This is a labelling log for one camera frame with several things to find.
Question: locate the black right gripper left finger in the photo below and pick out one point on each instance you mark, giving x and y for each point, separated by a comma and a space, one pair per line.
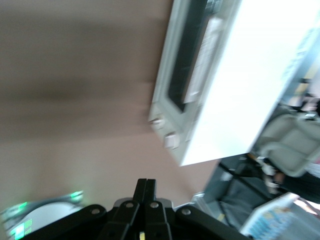
125, 220

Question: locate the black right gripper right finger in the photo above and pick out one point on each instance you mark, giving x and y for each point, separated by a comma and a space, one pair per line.
160, 220

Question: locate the glass oven door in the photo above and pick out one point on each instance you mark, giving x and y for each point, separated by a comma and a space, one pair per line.
175, 75

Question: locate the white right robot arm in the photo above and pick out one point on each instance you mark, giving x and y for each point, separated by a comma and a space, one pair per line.
50, 215

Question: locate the cream oven knob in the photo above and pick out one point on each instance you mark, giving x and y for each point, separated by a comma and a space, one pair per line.
157, 122
172, 141

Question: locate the white toaster oven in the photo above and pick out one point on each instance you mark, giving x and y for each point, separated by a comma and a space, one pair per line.
237, 87

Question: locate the white blue printed box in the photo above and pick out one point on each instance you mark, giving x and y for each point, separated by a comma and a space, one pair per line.
270, 217

